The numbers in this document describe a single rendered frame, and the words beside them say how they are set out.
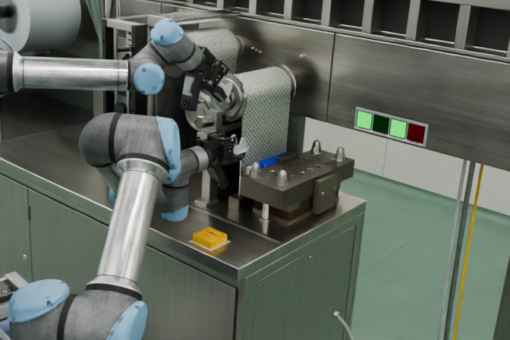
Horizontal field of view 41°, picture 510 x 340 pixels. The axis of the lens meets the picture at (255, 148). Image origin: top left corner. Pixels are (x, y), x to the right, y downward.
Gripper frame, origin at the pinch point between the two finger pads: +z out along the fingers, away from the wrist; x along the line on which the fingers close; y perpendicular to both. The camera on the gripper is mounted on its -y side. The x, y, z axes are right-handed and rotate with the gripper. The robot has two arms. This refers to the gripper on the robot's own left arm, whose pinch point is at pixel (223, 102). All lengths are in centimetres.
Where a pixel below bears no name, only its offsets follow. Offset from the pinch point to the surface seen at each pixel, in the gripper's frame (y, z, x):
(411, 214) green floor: 57, 262, 38
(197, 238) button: -39.6, 3.6, -12.7
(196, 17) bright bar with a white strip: 25.2, -2.2, 25.8
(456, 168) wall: 99, 269, 26
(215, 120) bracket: -4.5, 4.5, 3.1
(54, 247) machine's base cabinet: -61, 23, 56
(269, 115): 6.5, 17.7, -4.4
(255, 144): -4.0, 18.0, -4.5
